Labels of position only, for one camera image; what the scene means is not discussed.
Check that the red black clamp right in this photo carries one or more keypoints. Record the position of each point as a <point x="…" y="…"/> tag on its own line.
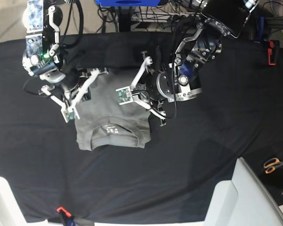
<point x="273" y="47"/>

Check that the red blue clamp bottom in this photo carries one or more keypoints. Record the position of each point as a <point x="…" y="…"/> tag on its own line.
<point x="66" y="218"/>

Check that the blue plastic box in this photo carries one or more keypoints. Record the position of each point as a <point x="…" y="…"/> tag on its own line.
<point x="129" y="3"/>

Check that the black stand post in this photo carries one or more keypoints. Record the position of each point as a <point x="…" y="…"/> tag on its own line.
<point x="124" y="14"/>

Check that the orange handled scissors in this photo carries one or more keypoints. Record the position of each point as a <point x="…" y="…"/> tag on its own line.
<point x="272" y="164"/>

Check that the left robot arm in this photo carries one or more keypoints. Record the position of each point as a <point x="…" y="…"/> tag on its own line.
<point x="218" y="18"/>

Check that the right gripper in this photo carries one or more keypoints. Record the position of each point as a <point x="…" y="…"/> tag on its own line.
<point x="68" y="84"/>

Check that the white power strip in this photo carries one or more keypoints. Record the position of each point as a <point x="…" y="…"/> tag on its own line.
<point x="158" y="17"/>

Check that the grey T-shirt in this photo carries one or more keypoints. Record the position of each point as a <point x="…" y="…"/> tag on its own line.
<point x="103" y="121"/>

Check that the black table cloth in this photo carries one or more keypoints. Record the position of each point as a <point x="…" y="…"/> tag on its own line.
<point x="171" y="180"/>

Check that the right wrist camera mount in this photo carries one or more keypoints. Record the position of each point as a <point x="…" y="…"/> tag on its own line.
<point x="68" y="108"/>

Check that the white table frame left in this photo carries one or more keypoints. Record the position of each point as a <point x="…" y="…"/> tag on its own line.
<point x="10" y="213"/>

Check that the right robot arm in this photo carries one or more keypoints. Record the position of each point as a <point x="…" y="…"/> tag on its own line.
<point x="45" y="56"/>

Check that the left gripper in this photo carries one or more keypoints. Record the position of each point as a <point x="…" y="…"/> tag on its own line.
<point x="161" y="87"/>

